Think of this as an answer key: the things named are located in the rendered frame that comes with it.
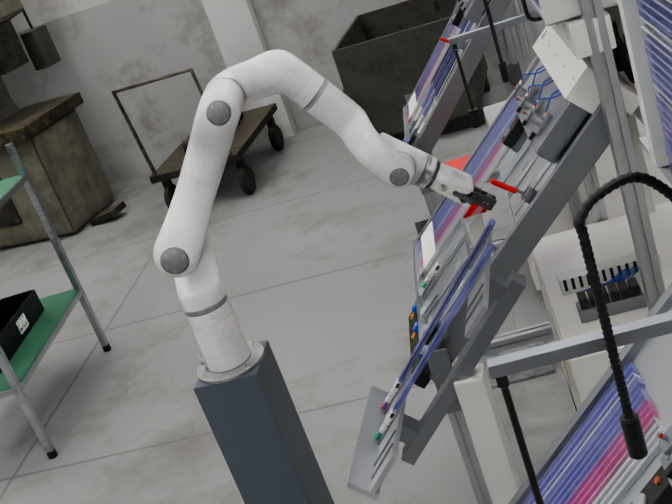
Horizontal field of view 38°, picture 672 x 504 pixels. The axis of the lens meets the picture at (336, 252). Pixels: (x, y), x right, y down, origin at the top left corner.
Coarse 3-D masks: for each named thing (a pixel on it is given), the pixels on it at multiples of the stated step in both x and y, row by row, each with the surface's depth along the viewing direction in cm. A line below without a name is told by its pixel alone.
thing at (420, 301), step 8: (416, 240) 290; (416, 248) 285; (416, 256) 279; (416, 264) 274; (416, 272) 269; (416, 280) 265; (416, 288) 261; (416, 296) 257; (416, 304) 254; (424, 304) 253; (424, 320) 245; (424, 328) 241; (424, 352) 231
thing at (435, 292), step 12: (456, 228) 262; (456, 252) 251; (468, 252) 244; (432, 264) 267; (444, 264) 255; (456, 264) 246; (444, 276) 251; (456, 276) 242; (468, 276) 232; (432, 288) 256; (444, 288) 246; (432, 300) 247; (432, 312) 245; (444, 312) 236
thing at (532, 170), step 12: (540, 60) 267; (528, 84) 267; (504, 156) 254; (528, 156) 236; (540, 156) 227; (504, 168) 249; (516, 168) 240; (528, 168) 231; (540, 168) 223; (552, 168) 216; (504, 180) 243; (516, 180) 235; (528, 180) 227; (540, 180) 219; (516, 192) 231; (516, 204) 226; (528, 204) 219; (516, 216) 222
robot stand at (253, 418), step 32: (224, 384) 256; (256, 384) 256; (224, 416) 261; (256, 416) 260; (288, 416) 271; (224, 448) 265; (256, 448) 264; (288, 448) 264; (256, 480) 269; (288, 480) 268; (320, 480) 284
